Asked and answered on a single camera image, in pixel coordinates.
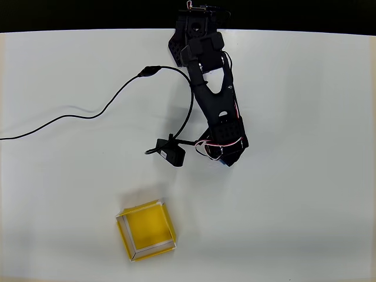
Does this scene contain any yellow cardboard box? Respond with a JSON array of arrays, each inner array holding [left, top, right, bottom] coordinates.
[[115, 199, 177, 262]]

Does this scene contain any black webcam on mount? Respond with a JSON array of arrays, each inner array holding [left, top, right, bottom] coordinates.
[[155, 133, 206, 167]]

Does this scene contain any black camera cable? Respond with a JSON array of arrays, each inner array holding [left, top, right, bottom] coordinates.
[[0, 66, 195, 156]]

